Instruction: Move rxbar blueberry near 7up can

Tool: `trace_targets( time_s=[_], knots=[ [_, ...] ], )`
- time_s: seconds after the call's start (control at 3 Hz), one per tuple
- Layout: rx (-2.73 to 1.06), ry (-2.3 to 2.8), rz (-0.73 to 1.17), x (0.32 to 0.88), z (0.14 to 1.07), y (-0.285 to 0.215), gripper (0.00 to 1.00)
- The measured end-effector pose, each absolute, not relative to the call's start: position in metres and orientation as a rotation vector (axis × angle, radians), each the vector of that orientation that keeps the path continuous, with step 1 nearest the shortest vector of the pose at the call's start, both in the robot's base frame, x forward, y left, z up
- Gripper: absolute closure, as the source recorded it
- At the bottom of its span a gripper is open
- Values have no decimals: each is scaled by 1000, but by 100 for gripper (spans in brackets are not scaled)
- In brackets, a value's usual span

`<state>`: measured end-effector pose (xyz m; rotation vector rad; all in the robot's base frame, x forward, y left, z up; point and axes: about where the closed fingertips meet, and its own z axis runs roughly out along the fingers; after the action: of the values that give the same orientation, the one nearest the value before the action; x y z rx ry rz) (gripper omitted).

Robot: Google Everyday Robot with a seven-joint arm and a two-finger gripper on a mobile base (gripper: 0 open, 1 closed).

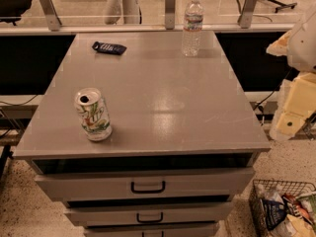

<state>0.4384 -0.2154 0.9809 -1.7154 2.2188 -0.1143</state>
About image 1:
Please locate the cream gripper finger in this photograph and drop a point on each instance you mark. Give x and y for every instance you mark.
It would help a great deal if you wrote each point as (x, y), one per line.
(288, 124)
(301, 99)

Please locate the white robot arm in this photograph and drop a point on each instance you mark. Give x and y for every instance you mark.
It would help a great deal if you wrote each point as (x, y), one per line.
(298, 45)

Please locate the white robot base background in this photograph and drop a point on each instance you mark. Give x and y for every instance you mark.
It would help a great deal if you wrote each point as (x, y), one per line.
(129, 10)

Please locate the green white 7up can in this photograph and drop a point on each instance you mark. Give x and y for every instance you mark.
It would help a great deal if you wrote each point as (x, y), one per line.
(93, 114)

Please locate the red snack bag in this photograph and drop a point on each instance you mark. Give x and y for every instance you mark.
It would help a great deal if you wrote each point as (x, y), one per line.
(294, 207)

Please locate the dark blue snack bag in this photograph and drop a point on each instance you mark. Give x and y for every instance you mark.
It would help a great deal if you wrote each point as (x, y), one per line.
(275, 213)

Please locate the yellow snack bag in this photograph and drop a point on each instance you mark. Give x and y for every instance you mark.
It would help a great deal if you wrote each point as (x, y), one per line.
(294, 227)

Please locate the grey drawer cabinet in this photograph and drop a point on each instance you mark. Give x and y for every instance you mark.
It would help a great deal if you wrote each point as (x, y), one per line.
(184, 121)

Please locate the clear plastic water bottle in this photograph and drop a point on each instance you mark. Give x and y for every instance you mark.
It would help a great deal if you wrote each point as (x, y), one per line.
(192, 27)

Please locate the black office chair left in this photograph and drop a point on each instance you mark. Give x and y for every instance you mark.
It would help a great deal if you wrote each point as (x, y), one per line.
(11, 11)

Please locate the right metal bracket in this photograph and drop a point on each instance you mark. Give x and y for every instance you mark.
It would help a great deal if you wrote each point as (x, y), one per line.
(246, 16)

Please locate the metal bracket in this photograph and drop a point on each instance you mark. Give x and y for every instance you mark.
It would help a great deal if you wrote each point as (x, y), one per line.
(170, 6)
(52, 20)
(246, 16)

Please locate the wire basket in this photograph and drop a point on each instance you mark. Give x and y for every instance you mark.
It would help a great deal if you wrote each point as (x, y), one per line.
(294, 188)

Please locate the top drawer black handle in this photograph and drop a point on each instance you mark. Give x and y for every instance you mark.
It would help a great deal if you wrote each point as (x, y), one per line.
(146, 189)

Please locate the drawer black handle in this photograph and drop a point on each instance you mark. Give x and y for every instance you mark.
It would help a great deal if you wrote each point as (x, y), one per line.
(146, 189)
(149, 218)

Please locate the middle metal bracket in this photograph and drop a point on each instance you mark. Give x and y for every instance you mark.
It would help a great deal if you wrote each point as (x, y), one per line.
(170, 6)

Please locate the middle drawer black handle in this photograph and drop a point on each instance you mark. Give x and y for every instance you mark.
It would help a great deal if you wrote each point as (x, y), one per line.
(149, 218)

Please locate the left metal bracket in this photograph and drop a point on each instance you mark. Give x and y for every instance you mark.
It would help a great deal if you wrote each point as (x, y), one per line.
(52, 20)

